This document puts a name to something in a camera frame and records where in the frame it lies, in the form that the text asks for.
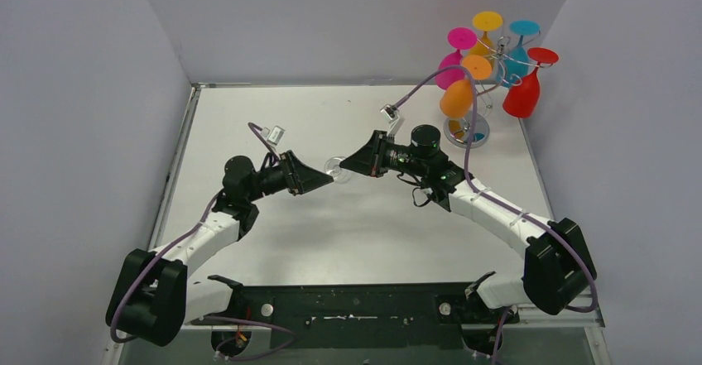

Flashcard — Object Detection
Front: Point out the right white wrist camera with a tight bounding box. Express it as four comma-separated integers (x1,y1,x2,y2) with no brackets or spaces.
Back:
380,104,405,137

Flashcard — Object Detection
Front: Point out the silver wire glass rack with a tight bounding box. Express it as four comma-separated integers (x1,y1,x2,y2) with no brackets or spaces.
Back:
440,24,541,148

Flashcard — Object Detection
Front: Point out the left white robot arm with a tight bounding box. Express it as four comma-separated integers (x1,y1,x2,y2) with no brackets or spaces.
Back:
105,151,334,347

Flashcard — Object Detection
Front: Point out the blue wine glass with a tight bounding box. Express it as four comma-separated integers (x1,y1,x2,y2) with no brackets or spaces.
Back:
497,20,541,88

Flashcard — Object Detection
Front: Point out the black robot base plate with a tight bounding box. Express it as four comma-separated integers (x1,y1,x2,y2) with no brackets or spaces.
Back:
216,282,505,354

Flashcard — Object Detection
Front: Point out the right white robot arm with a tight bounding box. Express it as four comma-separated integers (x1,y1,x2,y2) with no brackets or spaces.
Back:
339,125,598,323

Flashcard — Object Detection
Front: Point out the red wine glass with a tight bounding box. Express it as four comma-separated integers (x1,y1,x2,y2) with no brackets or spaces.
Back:
502,47,560,118

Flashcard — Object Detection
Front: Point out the pink wine glass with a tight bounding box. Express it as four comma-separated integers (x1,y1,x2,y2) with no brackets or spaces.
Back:
435,26,478,89

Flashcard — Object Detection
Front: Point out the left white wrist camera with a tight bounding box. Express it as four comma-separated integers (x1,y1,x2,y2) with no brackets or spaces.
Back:
262,126,286,146

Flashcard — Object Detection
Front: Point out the yellow wine glass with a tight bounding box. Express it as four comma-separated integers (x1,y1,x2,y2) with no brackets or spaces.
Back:
469,11,503,57

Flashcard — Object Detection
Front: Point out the orange wine glass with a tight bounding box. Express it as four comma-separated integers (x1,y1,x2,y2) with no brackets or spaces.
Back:
440,55,493,119

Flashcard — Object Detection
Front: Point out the clear wine glass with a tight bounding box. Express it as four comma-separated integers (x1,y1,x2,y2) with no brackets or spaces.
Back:
325,156,353,184

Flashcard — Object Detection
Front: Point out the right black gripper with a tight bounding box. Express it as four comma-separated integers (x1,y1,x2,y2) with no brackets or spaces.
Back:
342,130,429,178

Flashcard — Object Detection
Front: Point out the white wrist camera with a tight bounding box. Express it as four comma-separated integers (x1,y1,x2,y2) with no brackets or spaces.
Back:
380,104,405,137
262,126,286,146

